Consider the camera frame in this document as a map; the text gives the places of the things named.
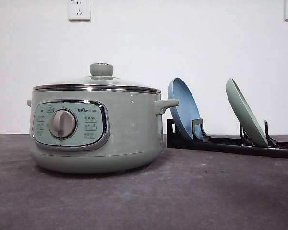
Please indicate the blue plate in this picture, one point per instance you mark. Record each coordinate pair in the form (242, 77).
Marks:
(187, 109)

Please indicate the green electric steamer pot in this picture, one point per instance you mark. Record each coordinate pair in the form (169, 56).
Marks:
(96, 131)

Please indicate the black plate rack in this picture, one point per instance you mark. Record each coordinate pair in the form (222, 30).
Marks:
(202, 141)

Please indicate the white wall socket left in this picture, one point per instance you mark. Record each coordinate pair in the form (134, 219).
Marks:
(79, 11)

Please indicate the glass pot lid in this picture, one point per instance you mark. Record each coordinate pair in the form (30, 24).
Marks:
(101, 79)

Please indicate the green plate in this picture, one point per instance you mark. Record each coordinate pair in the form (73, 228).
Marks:
(250, 122)

